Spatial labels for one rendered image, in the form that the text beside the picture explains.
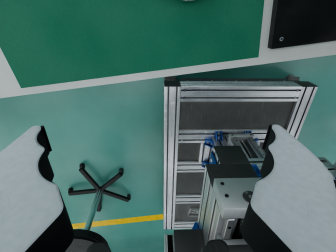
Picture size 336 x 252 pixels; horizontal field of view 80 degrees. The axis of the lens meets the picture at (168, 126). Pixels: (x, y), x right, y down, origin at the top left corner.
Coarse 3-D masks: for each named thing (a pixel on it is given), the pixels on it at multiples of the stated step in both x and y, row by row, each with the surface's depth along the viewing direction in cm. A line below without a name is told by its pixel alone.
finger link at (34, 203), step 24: (24, 144) 9; (48, 144) 11; (0, 168) 8; (24, 168) 8; (48, 168) 9; (0, 192) 7; (24, 192) 7; (48, 192) 7; (0, 216) 6; (24, 216) 6; (48, 216) 6; (0, 240) 5; (24, 240) 5; (48, 240) 6; (72, 240) 7
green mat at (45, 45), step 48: (0, 0) 43; (48, 0) 43; (96, 0) 43; (144, 0) 43; (192, 0) 44; (240, 0) 44; (48, 48) 48; (96, 48) 48; (144, 48) 48; (192, 48) 49; (240, 48) 49
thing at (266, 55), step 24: (264, 0) 44; (264, 24) 47; (0, 48) 47; (264, 48) 50; (288, 48) 50; (312, 48) 50; (0, 72) 50; (144, 72) 51; (168, 72) 52; (192, 72) 52; (0, 96) 53
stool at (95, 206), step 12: (120, 168) 163; (108, 180) 165; (72, 192) 168; (84, 192) 168; (96, 192) 165; (108, 192) 170; (96, 204) 155; (84, 228) 138; (84, 240) 119; (96, 240) 121
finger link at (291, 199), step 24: (264, 144) 11; (288, 144) 9; (264, 168) 9; (288, 168) 8; (312, 168) 8; (264, 192) 7; (288, 192) 7; (312, 192) 7; (264, 216) 6; (288, 216) 6; (312, 216) 6; (264, 240) 6; (288, 240) 6; (312, 240) 6
